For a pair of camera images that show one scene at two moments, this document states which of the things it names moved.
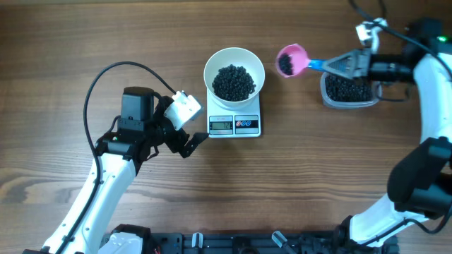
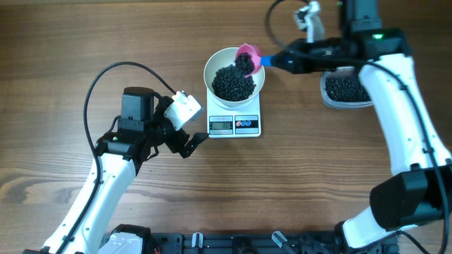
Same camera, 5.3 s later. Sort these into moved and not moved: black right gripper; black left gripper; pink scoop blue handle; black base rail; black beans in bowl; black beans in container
Moved: pink scoop blue handle; black right gripper
Not moved: black left gripper; black base rail; black beans in bowl; black beans in container
